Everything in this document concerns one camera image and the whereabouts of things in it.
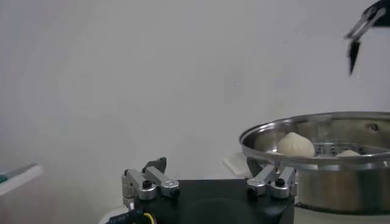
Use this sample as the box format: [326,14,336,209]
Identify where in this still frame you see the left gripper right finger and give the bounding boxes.
[246,158,299,200]

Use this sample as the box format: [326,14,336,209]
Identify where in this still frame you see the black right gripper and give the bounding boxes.
[344,0,390,76]

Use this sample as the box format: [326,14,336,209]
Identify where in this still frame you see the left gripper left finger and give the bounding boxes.
[121,157,180,211]

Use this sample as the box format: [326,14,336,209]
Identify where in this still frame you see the white steamed baozi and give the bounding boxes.
[334,149,363,158]
[276,131,315,158]

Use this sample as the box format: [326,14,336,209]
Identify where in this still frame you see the stainless steel steamer basket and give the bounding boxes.
[239,111,390,214]

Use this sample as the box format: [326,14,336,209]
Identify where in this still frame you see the grey metal blade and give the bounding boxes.
[4,163,39,179]

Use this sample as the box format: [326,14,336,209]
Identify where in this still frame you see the white side table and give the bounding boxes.
[0,166,43,197]

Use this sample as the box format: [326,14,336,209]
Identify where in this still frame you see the black yellow gripper wires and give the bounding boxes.
[105,208,157,224]

